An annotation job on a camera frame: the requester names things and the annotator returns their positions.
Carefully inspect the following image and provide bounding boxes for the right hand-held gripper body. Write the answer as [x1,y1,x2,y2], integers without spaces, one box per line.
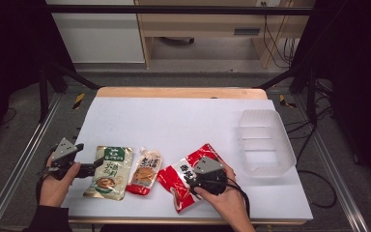
[185,156,229,196]

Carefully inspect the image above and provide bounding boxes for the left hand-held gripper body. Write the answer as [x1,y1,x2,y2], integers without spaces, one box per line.
[48,137,85,181]

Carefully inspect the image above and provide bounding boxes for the green and beige sauce pouch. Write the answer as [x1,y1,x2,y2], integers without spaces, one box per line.
[83,145,135,202]

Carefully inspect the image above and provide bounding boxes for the red and white packet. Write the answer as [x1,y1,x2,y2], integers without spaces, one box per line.
[156,143,222,215]

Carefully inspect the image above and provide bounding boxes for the beige spouted sauce pouch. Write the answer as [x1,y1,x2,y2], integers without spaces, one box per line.
[125,147,164,196]

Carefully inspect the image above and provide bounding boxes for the person's right hand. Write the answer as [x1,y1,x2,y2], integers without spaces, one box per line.
[193,158,251,220]

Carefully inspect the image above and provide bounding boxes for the person's left hand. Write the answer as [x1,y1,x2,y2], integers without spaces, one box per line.
[38,156,82,208]

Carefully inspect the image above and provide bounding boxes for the white table sheet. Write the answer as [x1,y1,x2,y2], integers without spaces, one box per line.
[61,97,314,222]

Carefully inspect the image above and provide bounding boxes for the clear plastic container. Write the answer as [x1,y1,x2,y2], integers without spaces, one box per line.
[237,108,298,179]

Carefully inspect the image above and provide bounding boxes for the person's black clothing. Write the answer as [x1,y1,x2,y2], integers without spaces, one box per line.
[99,223,240,232]

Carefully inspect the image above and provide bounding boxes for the black stand leg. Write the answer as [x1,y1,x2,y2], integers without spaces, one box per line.
[256,62,319,128]
[38,60,101,124]

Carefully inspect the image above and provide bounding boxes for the black curtain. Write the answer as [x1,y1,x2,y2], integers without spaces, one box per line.
[0,0,76,156]
[291,0,371,197]

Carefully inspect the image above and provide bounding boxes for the white cabinet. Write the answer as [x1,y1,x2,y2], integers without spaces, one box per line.
[44,0,146,65]

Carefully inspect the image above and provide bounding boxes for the light wooden desk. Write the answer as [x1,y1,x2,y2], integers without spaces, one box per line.
[134,0,317,71]

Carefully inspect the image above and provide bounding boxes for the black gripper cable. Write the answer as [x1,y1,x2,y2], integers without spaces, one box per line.
[225,178,251,220]

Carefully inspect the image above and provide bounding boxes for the aluminium rail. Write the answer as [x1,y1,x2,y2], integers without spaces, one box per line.
[0,92,63,232]
[293,93,371,232]

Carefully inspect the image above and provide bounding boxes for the black floor cable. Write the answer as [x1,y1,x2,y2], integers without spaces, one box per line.
[285,105,338,210]

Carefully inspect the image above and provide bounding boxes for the black hanging cables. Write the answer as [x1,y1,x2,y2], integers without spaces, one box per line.
[261,1,300,70]

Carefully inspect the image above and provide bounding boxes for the black frame crossbar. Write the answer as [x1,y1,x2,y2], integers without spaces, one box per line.
[46,4,314,16]

